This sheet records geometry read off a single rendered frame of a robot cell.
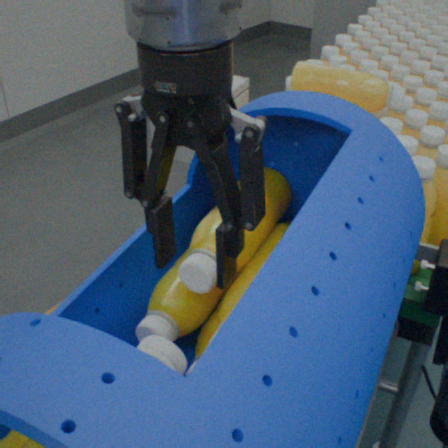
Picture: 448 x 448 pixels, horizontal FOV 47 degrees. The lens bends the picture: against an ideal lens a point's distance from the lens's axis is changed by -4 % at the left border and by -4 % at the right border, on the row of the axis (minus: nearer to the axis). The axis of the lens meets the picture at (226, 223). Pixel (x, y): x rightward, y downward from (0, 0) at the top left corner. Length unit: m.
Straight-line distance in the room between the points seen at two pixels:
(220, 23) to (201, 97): 0.06
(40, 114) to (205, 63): 3.30
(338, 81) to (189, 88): 0.55
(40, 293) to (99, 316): 1.73
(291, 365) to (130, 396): 0.10
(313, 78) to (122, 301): 0.53
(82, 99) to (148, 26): 3.49
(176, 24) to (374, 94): 0.59
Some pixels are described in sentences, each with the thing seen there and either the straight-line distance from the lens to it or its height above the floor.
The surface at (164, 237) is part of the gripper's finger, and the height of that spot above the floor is 1.14.
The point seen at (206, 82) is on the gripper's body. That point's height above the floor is 1.31.
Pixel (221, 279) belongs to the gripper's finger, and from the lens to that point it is 0.51.
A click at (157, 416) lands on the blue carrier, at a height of 1.22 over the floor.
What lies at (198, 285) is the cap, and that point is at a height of 1.09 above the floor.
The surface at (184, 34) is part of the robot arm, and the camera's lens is 0.39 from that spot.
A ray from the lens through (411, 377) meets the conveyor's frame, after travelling 1.44.
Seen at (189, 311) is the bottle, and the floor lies 1.05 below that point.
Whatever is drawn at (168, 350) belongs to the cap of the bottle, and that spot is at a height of 1.16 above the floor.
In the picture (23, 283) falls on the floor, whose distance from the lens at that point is 2.36.
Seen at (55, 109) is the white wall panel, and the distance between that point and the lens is 3.75.
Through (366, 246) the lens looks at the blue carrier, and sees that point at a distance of 0.45.
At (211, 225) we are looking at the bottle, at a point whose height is 1.13.
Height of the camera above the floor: 1.45
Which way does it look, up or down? 35 degrees down
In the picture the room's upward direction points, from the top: straight up
